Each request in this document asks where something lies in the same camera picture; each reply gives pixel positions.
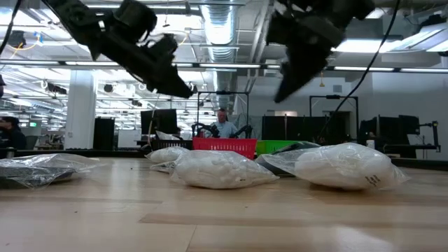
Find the vanity pack clear bag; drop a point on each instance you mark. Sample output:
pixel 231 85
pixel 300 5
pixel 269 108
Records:
pixel 162 167

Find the black ceiling device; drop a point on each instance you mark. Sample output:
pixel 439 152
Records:
pixel 16 38

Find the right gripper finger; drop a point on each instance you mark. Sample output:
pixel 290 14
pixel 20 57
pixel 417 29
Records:
pixel 299 70

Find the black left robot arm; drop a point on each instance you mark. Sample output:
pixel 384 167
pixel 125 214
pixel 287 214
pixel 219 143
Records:
pixel 77 17

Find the silver round ventilation duct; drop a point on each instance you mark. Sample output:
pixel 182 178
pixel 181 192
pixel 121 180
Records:
pixel 218 28

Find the long ceiling light strip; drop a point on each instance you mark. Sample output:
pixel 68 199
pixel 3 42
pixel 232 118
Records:
pixel 227 65

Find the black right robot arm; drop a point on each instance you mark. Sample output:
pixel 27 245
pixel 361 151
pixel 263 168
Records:
pixel 357 8

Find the green plastic basket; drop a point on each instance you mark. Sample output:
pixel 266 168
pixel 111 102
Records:
pixel 267 147

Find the dark desk monitors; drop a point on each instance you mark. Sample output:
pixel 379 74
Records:
pixel 392 127

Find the clear bag of cotton balls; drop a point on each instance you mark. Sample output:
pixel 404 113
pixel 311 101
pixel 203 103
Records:
pixel 217 171

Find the white bottle with blue label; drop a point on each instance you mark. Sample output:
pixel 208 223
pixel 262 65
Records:
pixel 370 145

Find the cotton balls and swabs bag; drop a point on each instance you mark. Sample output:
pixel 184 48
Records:
pixel 168 154

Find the black cabinet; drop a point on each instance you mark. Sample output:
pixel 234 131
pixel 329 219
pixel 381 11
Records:
pixel 104 133

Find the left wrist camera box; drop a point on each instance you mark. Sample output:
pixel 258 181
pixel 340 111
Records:
pixel 164 47

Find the neighbouring station robot arm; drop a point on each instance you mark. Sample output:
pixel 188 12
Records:
pixel 243 130
pixel 206 129

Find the black partition screen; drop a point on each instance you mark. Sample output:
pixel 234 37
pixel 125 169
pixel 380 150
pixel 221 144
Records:
pixel 297 127

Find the clear bag with black item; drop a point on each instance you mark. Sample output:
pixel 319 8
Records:
pixel 35 171

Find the person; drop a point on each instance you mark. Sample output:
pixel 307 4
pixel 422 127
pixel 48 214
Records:
pixel 12 136
pixel 224 127

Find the large cotton bag with print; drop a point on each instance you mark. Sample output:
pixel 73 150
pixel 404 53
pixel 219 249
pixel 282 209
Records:
pixel 343 168

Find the black robot station frame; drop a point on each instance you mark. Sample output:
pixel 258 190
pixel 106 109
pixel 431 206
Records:
pixel 332 97
pixel 224 92

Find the white building pillar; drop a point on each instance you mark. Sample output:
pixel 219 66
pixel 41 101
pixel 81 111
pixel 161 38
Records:
pixel 80 112

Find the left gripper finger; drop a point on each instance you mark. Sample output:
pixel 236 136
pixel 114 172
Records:
pixel 157 89
pixel 175 85

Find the black computer monitor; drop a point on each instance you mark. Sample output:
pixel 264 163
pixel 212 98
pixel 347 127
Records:
pixel 164 122

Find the red plastic basket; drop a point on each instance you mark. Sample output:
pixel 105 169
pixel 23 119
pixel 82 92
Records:
pixel 224 144

